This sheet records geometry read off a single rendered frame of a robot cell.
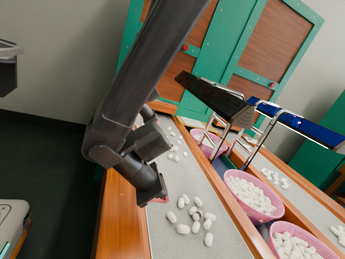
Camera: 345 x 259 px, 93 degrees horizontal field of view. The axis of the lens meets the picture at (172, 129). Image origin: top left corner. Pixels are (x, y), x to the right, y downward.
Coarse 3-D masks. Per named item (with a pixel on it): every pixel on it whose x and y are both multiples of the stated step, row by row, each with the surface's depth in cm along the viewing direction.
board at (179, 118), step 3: (177, 117) 124; (180, 117) 127; (180, 120) 120; (183, 120) 123; (180, 123) 116; (183, 123) 116; (204, 123) 135; (189, 126) 118; (192, 126) 119; (195, 126) 120; (204, 126) 127; (210, 126) 133; (210, 129) 126; (213, 129) 128; (216, 132) 127
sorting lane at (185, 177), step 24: (168, 120) 122; (168, 168) 70; (192, 168) 76; (168, 192) 57; (192, 192) 61; (192, 216) 52; (216, 216) 55; (168, 240) 42; (192, 240) 44; (216, 240) 47; (240, 240) 50
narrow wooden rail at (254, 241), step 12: (180, 132) 107; (192, 144) 93; (204, 156) 85; (204, 168) 76; (216, 180) 69; (216, 192) 65; (228, 192) 65; (228, 204) 59; (240, 216) 55; (240, 228) 52; (252, 228) 52; (252, 240) 48; (252, 252) 47; (264, 252) 46
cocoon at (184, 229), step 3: (180, 225) 45; (183, 225) 45; (186, 225) 46; (177, 228) 45; (180, 228) 44; (183, 228) 44; (186, 228) 45; (189, 228) 45; (180, 231) 44; (183, 231) 44; (186, 231) 44; (189, 231) 45
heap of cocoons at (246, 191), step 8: (232, 176) 81; (232, 184) 75; (240, 184) 78; (248, 184) 82; (240, 192) 71; (248, 192) 74; (256, 192) 77; (248, 200) 68; (256, 200) 70; (264, 200) 73; (256, 208) 66; (264, 208) 68; (272, 208) 70
